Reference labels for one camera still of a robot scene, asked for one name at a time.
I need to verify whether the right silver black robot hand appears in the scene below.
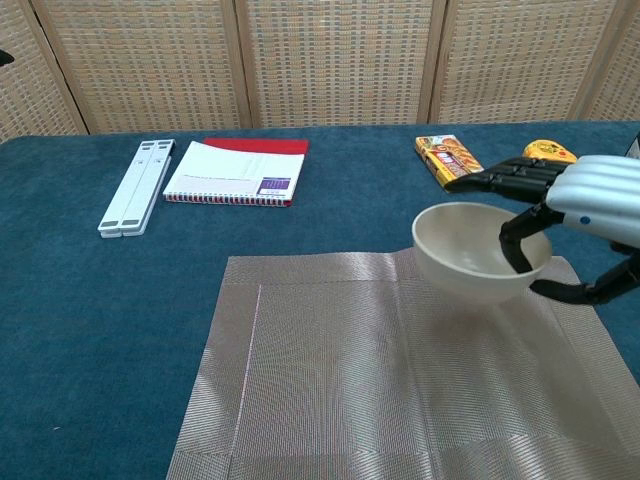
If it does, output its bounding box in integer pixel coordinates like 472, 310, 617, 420
446, 153, 640, 306

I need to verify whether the blue felt table cover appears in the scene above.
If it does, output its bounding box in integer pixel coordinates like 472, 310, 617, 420
0, 118, 640, 480

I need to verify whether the white bowl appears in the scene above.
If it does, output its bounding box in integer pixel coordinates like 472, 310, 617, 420
411, 201, 554, 305

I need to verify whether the woven bamboo folding screen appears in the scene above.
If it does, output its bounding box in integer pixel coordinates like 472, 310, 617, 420
0, 0, 640, 144

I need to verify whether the yellow snack box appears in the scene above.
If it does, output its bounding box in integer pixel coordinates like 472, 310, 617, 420
414, 133, 485, 194

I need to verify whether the white folding stand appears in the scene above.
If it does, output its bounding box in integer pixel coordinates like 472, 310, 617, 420
97, 139, 177, 239

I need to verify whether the gray woven placemat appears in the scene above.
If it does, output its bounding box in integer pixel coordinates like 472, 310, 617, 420
166, 251, 640, 480

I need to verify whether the yellow tape measure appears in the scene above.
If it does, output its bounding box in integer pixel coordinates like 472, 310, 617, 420
522, 141, 579, 166

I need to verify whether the white red spiral notebook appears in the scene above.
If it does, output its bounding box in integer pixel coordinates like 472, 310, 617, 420
163, 138, 311, 208

